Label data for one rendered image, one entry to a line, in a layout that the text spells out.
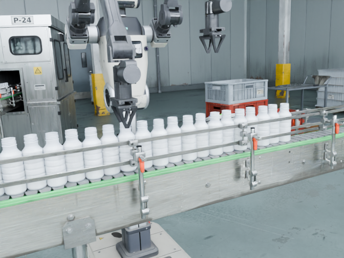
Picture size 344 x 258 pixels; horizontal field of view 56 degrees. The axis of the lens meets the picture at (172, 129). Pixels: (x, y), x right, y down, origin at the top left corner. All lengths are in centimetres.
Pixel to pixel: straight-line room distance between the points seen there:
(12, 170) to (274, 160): 98
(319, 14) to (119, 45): 1293
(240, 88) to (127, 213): 261
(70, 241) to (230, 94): 262
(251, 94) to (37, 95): 279
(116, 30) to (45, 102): 366
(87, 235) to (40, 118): 374
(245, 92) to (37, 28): 276
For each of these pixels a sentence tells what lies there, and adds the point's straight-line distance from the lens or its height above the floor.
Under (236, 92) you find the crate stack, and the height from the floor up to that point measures 101.
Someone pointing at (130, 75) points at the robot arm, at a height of 133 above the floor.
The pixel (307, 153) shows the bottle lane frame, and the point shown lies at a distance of 156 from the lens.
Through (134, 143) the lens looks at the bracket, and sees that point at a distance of 106.
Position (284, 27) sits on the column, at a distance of 1123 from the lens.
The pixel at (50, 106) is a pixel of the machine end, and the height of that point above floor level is 82.
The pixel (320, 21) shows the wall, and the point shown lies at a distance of 1374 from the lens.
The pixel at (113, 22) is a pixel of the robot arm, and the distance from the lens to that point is 110.
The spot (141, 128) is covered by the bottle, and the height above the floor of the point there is 114.
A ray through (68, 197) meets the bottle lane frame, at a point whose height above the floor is 97.
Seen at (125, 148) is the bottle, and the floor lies 108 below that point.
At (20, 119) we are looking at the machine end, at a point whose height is 67.
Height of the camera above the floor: 137
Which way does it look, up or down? 12 degrees down
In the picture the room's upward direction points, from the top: 2 degrees counter-clockwise
